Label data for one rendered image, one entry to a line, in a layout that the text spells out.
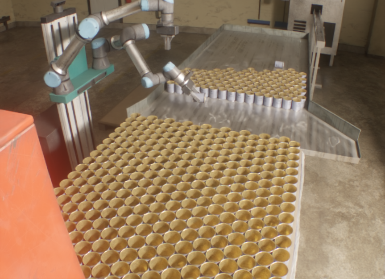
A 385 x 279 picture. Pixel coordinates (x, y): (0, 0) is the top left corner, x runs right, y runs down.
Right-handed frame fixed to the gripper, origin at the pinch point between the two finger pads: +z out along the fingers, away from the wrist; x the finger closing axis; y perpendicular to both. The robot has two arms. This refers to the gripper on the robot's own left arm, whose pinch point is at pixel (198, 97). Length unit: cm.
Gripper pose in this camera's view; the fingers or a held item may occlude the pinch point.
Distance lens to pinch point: 228.6
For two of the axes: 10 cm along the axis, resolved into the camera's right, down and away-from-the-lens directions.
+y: -7.0, 5.4, 4.7
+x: -1.7, 5.2, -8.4
